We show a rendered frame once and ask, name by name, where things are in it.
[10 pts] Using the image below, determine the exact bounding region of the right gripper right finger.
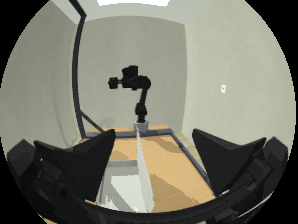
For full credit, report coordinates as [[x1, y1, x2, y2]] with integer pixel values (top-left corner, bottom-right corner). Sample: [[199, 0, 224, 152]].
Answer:
[[192, 129, 266, 196]]

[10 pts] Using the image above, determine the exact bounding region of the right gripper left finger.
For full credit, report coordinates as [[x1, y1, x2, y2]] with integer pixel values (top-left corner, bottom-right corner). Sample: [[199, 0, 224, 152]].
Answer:
[[34, 129, 116, 203]]

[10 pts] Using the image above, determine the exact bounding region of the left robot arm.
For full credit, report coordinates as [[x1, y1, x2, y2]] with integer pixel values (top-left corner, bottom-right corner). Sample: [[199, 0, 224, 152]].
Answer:
[[122, 65, 151, 123]]

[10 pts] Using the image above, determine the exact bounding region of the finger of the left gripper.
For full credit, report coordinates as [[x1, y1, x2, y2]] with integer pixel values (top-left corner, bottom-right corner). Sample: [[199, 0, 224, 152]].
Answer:
[[108, 77, 115, 89], [126, 76, 140, 88]]

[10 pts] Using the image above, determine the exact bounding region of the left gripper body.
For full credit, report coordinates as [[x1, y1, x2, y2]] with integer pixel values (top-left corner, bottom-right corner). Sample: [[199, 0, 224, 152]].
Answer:
[[115, 75, 144, 89]]

